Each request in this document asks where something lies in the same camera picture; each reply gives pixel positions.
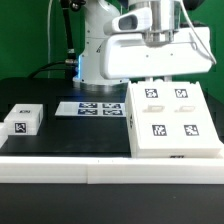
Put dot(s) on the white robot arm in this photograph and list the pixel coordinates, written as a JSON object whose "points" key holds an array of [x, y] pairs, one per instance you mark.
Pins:
{"points": [[146, 42]]}

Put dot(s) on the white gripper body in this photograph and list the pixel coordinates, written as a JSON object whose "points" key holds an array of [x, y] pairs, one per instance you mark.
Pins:
{"points": [[127, 56]]}

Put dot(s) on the white cabinet door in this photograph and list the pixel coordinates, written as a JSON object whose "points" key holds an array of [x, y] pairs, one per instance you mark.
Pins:
{"points": [[192, 121], [153, 113]]}

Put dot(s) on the white cabinet body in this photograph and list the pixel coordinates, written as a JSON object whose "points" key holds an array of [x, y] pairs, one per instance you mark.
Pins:
{"points": [[170, 148]]}

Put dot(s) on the white tag sheet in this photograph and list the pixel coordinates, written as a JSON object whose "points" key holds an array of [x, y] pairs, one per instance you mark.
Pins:
{"points": [[91, 109]]}

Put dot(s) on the white U-shaped fence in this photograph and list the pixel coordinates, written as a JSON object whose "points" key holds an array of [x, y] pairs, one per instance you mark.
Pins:
{"points": [[111, 170]]}

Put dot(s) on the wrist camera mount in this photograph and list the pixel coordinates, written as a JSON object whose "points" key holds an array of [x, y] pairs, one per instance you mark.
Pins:
{"points": [[134, 21]]}

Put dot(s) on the white cabinet top block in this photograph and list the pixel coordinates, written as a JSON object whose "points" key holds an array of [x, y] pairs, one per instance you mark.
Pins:
{"points": [[24, 119]]}

